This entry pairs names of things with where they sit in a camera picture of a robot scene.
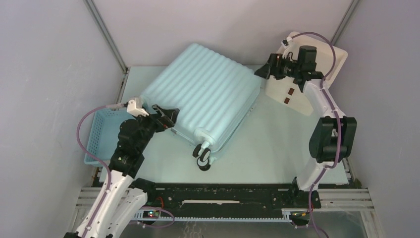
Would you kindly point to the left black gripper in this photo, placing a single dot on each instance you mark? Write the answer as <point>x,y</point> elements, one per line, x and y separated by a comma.
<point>167,117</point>

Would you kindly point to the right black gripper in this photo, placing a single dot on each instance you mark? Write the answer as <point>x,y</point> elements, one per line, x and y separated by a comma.
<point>275,61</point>

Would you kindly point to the light blue ribbed suitcase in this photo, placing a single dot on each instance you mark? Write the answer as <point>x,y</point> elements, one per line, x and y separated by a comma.
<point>213,94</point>

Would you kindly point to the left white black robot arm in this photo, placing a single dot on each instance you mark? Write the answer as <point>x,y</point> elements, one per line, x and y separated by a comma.
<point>118,200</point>

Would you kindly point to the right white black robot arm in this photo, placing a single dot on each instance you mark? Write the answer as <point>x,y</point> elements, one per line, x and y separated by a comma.
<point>333,135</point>

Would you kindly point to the blue perforated plastic basket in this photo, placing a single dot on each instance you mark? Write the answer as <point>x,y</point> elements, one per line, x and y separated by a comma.
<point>105,128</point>

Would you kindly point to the cream plastic drawer cabinet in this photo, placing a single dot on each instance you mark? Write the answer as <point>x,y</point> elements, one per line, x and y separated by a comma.
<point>319,64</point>

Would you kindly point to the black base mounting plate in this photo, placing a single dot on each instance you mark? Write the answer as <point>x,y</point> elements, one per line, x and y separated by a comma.
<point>226,200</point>

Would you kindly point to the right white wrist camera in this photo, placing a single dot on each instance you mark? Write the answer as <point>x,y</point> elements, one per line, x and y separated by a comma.
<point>286,42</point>

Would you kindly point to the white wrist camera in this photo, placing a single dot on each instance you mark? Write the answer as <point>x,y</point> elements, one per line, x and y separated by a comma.
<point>286,42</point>
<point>135,108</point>

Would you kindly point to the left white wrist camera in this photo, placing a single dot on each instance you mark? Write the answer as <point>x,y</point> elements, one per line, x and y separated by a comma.
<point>135,108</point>

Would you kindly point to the aluminium frame rail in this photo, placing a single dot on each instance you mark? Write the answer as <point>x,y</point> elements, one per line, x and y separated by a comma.
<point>332,199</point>

